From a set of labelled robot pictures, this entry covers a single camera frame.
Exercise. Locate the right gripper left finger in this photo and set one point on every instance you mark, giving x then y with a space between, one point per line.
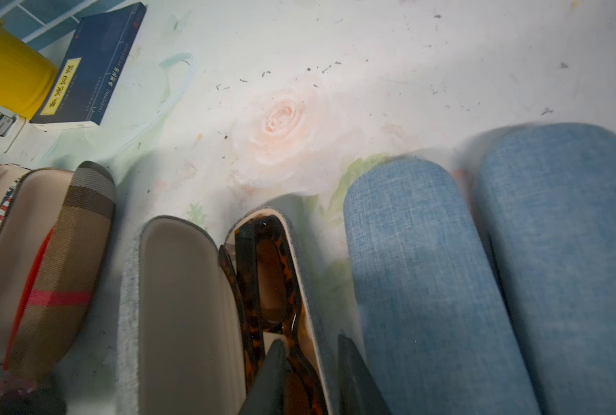
267 396

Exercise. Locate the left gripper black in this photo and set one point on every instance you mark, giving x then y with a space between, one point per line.
30 396

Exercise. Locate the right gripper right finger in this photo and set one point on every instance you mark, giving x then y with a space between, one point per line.
359 393

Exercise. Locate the blue case yellow glasses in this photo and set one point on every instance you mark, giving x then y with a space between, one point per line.
436 332

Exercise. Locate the grey case tortoise glasses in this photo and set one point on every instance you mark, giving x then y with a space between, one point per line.
197 318

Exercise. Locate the blue case white glasses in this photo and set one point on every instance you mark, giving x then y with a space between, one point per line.
547 197

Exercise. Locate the plaid case red glasses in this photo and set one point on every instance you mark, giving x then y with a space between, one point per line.
52 245

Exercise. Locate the dark blue book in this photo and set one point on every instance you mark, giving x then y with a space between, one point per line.
90 70

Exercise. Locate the yellow pen cup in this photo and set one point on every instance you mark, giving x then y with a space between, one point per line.
25 76

